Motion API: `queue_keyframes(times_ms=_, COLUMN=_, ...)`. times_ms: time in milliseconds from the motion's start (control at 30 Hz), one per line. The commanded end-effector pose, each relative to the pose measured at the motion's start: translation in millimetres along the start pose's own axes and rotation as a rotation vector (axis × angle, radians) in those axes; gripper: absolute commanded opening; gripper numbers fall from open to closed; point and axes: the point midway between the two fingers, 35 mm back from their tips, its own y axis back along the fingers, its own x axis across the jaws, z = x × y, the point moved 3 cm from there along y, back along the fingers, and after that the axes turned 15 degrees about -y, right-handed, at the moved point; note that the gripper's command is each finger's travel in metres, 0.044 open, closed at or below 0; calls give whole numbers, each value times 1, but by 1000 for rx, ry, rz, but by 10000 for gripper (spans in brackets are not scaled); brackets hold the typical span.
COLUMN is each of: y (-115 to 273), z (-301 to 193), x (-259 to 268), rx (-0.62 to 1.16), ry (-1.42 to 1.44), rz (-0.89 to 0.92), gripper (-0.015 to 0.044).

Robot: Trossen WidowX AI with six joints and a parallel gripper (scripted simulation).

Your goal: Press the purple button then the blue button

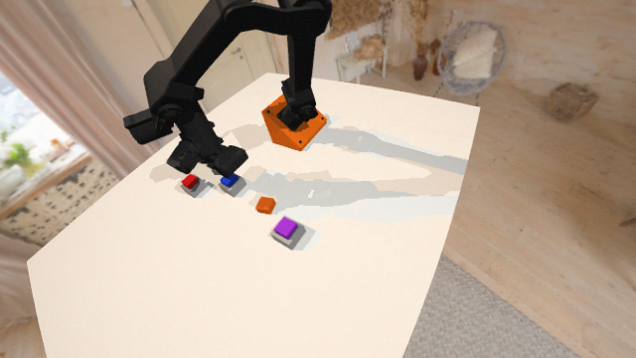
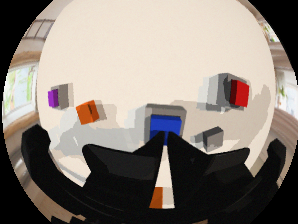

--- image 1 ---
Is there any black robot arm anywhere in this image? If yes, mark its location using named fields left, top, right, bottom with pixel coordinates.
left=123, top=0, right=333, bottom=174

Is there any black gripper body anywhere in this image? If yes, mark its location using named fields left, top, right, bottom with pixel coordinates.
left=179, top=118, right=248, bottom=177

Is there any purple button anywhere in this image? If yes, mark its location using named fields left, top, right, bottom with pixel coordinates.
left=270, top=216, right=306, bottom=250

